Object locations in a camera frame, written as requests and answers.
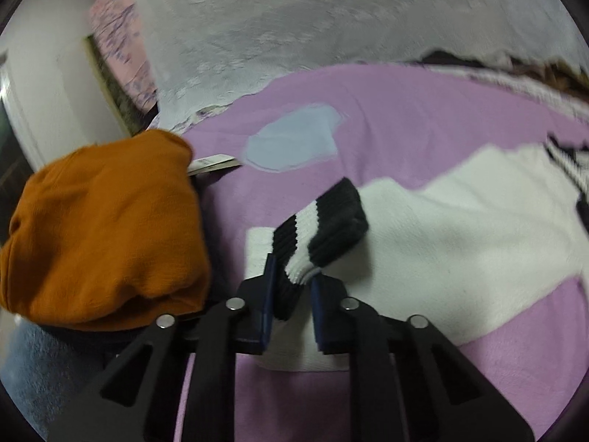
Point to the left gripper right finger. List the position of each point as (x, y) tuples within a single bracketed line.
[(407, 381)]

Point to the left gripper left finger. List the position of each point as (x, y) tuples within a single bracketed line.
[(179, 372)]

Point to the white black-striped knit sweater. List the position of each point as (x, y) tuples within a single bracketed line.
[(472, 245)]

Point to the folded blue fleece garment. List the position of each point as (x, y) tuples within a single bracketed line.
[(46, 367)]

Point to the folded orange garment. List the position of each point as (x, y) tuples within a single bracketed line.
[(53, 196)]

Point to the small white paper box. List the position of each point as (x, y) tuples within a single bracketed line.
[(211, 164)]

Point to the purple bed sheet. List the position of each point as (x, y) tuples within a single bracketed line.
[(539, 358)]

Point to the framed picture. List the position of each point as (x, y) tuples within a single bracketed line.
[(128, 115)]

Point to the purple floral white quilt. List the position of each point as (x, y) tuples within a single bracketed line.
[(558, 101)]

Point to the brown striped blanket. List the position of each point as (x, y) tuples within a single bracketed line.
[(555, 74)]

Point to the pink floral pillow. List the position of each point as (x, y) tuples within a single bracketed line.
[(117, 31)]

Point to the white lace cover cloth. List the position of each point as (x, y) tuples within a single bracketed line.
[(209, 53)]

